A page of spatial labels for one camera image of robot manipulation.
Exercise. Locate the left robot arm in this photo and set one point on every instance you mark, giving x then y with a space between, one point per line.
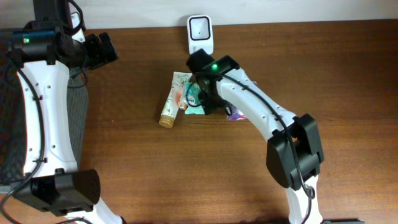
47 53

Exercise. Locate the small teal tissue pack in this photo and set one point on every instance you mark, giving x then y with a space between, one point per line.
192 95

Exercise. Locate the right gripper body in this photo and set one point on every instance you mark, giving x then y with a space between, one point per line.
211 99

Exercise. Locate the white barcode scanner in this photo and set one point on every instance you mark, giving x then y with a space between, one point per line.
200 34

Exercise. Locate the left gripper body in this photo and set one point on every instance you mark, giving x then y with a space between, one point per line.
94 53

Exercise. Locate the small orange packet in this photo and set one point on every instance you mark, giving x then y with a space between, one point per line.
181 100

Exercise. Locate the grey plastic mesh basket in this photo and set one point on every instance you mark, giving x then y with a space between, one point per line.
13 133

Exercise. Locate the teal wet wipes pack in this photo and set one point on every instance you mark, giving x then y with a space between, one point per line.
191 110

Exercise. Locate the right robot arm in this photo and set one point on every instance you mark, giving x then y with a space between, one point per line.
294 148

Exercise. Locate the red purple tissue pack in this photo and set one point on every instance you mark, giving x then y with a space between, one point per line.
232 113

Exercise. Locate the white cream tube gold cap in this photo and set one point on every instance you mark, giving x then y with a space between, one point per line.
171 107

